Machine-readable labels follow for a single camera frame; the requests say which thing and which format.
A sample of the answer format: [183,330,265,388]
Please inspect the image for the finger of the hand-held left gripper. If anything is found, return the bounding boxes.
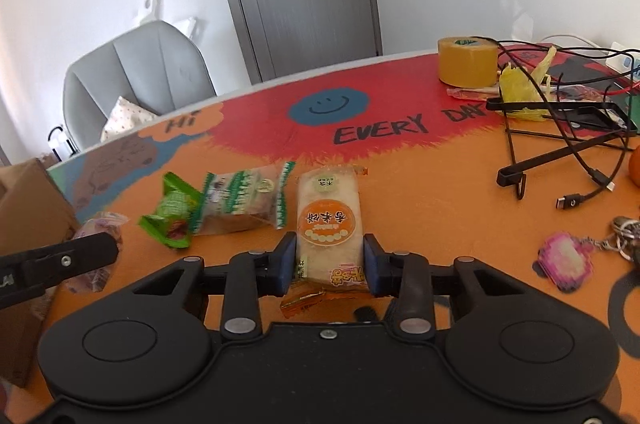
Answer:
[0,231,122,289]

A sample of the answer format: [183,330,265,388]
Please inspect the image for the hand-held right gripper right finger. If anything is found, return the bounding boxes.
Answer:
[363,234,526,337]

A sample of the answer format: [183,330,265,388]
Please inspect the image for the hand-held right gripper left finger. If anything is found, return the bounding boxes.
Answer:
[130,232,297,337]

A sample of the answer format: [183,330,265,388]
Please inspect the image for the purple snack packet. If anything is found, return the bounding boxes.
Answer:
[64,211,130,295]

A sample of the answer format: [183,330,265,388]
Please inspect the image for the long white rice cake packet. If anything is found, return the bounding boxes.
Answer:
[295,166,368,292]

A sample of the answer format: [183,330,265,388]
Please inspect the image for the brown cardboard box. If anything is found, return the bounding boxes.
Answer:
[0,156,83,389]

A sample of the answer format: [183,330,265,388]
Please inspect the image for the orange clear snack packet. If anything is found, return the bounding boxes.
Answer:
[279,279,346,321]

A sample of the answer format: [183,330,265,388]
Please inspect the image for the green striped bread packet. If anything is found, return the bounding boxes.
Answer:
[192,161,297,237]

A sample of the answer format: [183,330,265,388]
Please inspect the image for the green snack packet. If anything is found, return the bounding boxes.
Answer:
[139,171,206,250]

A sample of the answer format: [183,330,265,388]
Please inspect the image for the white dotted pillow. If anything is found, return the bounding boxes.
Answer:
[100,96,158,142]

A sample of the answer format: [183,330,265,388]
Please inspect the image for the grey padded chair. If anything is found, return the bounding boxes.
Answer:
[62,21,218,152]

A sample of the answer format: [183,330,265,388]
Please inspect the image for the clear plastic wrapper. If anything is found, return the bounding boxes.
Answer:
[446,85,502,101]

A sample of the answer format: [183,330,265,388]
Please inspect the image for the yellow tape roll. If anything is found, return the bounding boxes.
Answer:
[437,36,499,87]

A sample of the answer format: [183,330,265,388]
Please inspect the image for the yellow crumpled wrapper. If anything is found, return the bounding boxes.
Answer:
[497,46,558,122]

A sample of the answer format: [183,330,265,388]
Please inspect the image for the bunch of keys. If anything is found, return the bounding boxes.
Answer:
[592,216,640,265]

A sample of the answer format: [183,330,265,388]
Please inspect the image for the orange fruit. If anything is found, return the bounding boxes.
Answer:
[627,144,640,190]

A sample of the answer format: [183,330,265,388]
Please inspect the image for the white power strip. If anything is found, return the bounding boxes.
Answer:
[605,41,640,72]

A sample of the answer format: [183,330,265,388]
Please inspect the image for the black curved handle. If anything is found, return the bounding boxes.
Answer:
[47,126,81,155]

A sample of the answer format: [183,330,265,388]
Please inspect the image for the pink keychain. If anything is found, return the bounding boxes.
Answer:
[537,231,596,292]

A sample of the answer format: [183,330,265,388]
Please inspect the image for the black USB cable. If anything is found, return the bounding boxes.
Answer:
[500,39,640,212]

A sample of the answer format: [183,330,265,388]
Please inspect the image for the black wire stand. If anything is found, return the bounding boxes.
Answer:
[485,96,636,200]

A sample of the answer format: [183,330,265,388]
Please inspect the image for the red wire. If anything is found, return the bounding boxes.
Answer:
[605,81,640,97]

